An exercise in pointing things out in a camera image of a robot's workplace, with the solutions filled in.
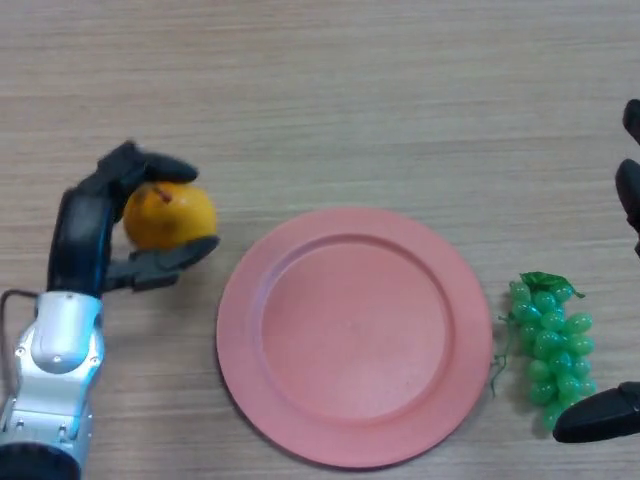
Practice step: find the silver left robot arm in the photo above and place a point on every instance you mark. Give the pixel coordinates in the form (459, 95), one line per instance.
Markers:
(55, 340)

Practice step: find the yellow pear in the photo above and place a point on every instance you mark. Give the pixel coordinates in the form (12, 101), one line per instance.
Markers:
(170, 220)

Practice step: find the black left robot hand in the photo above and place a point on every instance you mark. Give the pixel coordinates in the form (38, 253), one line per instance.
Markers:
(80, 235)

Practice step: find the pink round plate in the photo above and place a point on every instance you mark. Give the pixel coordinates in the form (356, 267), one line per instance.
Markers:
(355, 340)

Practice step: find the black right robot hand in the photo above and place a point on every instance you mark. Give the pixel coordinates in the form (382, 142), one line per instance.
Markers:
(627, 190)

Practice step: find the green grape bunch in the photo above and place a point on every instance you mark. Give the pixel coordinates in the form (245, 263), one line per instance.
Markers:
(550, 345)

